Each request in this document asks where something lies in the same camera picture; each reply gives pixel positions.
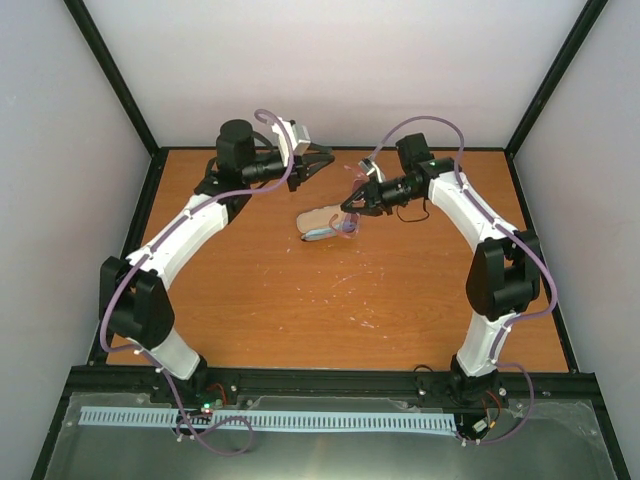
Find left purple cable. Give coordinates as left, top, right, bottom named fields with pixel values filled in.
left=98, top=108, right=296, bottom=457

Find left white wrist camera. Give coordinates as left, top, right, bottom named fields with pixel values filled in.
left=271, top=117, right=311, bottom=168

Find black aluminium mounting rail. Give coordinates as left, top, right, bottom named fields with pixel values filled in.
left=61, top=365, right=602, bottom=409

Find light blue cleaning cloth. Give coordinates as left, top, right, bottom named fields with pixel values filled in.
left=301, top=226, right=351, bottom=242

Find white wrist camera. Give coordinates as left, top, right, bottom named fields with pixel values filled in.
left=358, top=157, right=385, bottom=183
left=271, top=117, right=311, bottom=168

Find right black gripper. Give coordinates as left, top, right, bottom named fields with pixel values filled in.
left=340, top=176, right=421, bottom=217

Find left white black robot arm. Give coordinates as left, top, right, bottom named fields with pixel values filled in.
left=99, top=117, right=335, bottom=403

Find light blue slotted cable duct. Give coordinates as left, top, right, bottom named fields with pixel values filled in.
left=77, top=406, right=456, bottom=436

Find plaid brown glasses case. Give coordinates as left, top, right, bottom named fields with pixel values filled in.
left=296, top=205, right=344, bottom=239

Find black enclosure frame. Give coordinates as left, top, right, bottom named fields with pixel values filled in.
left=29, top=0, right=632, bottom=480

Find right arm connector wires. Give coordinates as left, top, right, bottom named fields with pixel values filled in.
left=469, top=389, right=503, bottom=436

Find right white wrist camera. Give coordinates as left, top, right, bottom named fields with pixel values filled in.
left=358, top=157, right=385, bottom=183

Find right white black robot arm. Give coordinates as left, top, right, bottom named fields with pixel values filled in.
left=340, top=134, right=540, bottom=405

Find pink transparent sunglasses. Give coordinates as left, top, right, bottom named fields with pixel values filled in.
left=328, top=165, right=368, bottom=239

